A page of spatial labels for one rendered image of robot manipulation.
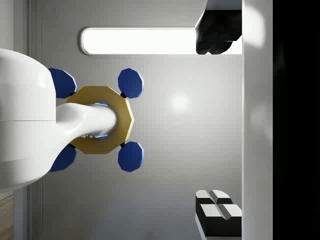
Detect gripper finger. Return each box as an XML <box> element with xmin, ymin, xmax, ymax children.
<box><xmin>195</xmin><ymin>189</ymin><xmax>243</xmax><ymax>240</ymax></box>
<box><xmin>194</xmin><ymin>0</ymin><xmax>243</xmax><ymax>56</ymax></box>

